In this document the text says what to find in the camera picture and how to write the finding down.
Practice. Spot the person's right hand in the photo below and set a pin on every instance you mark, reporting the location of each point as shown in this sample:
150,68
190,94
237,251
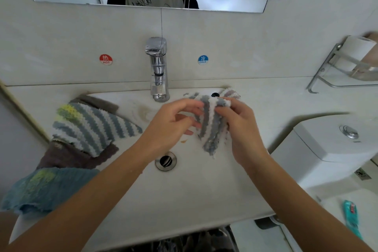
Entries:
242,131

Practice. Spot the person's left hand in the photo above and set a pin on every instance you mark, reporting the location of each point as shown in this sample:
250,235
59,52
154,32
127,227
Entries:
168,128

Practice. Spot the pink white striped cloth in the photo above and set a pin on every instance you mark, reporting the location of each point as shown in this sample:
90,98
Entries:
231,93

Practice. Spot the white ceramic sink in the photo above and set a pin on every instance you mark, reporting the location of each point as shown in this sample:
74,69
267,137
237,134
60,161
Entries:
195,195

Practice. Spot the brown cloth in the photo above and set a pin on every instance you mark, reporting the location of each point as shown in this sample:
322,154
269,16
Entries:
71,157

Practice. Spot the blue stained cloth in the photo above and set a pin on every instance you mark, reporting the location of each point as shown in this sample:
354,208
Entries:
47,190

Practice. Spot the person's left forearm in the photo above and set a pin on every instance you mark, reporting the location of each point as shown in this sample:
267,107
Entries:
82,207

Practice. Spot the person's right forearm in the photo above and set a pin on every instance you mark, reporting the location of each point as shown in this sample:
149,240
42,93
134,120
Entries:
301,207

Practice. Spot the metal sink drain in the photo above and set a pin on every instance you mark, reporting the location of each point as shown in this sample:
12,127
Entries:
166,161

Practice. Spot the black pump soap bottle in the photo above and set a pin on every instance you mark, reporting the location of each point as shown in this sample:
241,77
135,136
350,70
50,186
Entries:
215,94

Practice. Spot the chrome faucet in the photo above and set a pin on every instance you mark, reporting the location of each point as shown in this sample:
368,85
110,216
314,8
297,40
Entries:
158,69

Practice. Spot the blue round sticker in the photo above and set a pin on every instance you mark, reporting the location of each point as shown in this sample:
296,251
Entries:
203,58

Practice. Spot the white toilet tank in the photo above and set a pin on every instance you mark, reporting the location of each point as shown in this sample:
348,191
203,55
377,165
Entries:
325,148

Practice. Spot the red round sticker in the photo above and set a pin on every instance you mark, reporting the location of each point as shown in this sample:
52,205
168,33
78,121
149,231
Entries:
106,58

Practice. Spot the black bin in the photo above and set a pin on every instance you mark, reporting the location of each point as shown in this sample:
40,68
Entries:
266,221

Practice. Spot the chrome flush button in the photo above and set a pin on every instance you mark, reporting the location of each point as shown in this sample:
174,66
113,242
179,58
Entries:
349,132

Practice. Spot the gray patterned trousers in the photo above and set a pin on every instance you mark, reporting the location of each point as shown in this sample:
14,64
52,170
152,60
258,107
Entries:
183,242

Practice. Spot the white toilet lid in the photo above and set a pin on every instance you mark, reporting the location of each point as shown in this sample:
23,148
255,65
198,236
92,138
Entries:
331,219

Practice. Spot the metal floor drain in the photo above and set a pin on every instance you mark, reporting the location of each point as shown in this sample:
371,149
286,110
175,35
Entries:
362,173

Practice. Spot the white toilet paper roll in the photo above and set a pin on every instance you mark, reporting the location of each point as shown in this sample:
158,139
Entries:
354,51

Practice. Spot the teal tube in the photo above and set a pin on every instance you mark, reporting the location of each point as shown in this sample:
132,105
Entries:
352,216

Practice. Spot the brown paper roll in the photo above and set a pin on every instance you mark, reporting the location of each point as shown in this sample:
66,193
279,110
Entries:
372,54

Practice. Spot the metal wall shelf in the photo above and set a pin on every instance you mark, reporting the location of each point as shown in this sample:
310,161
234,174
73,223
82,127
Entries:
348,80

